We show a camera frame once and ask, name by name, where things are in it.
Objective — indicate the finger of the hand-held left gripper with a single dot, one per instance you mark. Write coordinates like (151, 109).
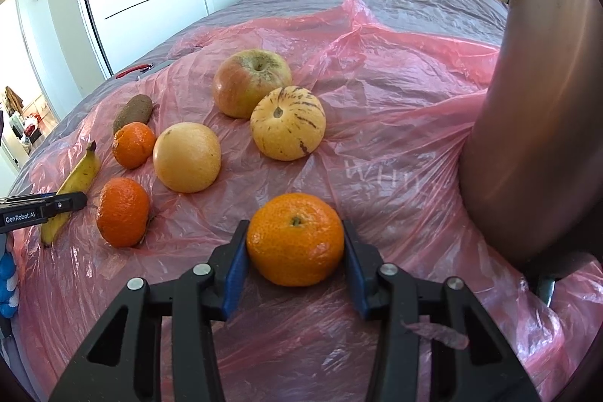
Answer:
(68, 202)

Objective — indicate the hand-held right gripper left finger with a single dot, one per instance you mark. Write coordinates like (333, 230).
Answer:
(235, 275)

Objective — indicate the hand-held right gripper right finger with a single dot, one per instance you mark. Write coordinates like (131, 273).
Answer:
(355, 284)

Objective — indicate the yellow banana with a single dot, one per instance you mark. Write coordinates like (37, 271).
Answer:
(77, 180)

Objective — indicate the medium orange mandarin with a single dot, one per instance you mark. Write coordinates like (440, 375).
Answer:
(122, 213)

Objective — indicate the large orange mandarin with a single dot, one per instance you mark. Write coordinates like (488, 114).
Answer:
(294, 242)

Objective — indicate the small orange mandarin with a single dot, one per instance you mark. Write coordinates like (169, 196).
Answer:
(134, 145)

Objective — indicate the brown kiwi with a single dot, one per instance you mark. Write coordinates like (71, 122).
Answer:
(134, 112)

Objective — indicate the pale orange grapefruit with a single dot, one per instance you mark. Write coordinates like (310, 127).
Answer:
(186, 157)

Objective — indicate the striped yellow pepino melon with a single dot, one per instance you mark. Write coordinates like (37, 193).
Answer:
(287, 124)

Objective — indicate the person's left hand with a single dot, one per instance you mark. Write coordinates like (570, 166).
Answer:
(7, 284)

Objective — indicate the pink plastic scrap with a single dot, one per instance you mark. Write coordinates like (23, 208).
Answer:
(438, 335)

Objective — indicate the red plastic bag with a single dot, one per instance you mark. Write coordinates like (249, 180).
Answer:
(400, 147)

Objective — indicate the red yellow apple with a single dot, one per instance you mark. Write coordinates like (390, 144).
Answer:
(245, 81)

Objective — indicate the brushed metal cylinder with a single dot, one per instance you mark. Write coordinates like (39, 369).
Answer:
(532, 100)

